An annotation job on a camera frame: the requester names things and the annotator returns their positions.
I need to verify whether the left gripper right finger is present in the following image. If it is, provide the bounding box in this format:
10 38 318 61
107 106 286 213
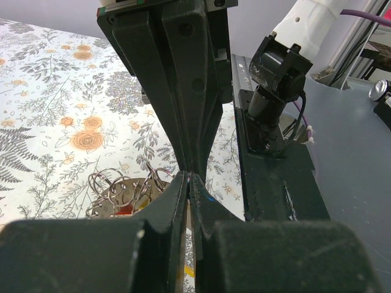
189 174 383 292

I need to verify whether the metal key organiser ring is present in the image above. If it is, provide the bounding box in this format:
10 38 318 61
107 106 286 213
86 161 172 219

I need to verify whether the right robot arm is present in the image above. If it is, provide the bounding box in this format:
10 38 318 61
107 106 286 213
97 1 346 176

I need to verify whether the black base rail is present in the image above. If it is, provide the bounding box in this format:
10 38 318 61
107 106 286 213
231 54 330 222

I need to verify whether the red key tag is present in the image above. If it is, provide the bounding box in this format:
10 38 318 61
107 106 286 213
114 204 133 216

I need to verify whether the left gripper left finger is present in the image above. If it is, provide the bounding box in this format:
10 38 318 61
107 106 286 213
1 172 187 292

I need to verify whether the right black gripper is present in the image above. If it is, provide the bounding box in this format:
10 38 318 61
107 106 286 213
97 1 238 177

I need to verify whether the floral table mat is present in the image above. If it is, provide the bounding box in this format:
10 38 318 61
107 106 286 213
0 18 245 222

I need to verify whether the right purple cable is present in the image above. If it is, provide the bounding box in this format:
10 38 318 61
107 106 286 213
287 9 386 146

